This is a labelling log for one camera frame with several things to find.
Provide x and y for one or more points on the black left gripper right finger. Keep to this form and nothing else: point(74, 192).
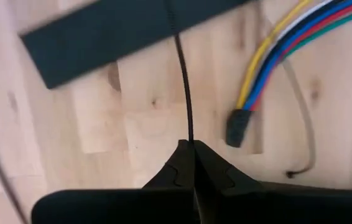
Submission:
point(257, 205)

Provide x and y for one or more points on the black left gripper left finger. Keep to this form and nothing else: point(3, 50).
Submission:
point(163, 202)

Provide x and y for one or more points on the dull grey zip tie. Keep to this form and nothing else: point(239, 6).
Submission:
point(307, 118)

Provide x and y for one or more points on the thin black zip tie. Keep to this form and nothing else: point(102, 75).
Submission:
point(186, 87)

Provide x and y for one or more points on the black duct cover strip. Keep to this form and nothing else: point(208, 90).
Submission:
point(101, 34)

